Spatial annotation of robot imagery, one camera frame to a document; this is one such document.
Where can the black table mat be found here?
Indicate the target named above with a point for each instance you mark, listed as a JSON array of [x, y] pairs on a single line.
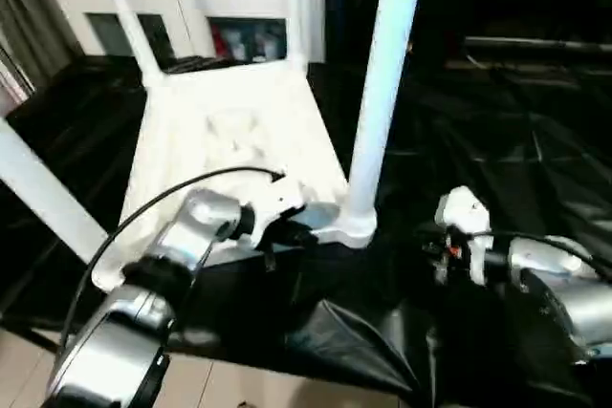
[[507, 150]]

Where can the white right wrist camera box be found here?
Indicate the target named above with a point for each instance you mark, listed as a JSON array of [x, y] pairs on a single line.
[[467, 222]]

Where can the grey curtain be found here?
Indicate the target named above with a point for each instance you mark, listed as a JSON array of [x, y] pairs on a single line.
[[33, 7]]

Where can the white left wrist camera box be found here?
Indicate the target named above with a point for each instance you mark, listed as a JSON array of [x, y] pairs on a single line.
[[282, 200]]

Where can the white plastic table top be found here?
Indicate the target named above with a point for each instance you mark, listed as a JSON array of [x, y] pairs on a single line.
[[229, 131]]

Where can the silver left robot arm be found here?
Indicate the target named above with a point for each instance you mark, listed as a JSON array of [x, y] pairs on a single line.
[[153, 274]]

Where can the white plastic table leg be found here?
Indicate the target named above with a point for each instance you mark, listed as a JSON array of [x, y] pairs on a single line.
[[48, 188], [382, 74], [294, 7], [126, 16]]

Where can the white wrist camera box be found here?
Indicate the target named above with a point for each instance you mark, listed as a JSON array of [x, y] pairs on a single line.
[[282, 200], [467, 222]]

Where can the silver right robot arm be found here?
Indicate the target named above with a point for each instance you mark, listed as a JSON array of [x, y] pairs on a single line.
[[564, 293]]

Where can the silver metal rod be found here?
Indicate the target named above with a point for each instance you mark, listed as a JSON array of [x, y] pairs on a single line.
[[535, 45]]

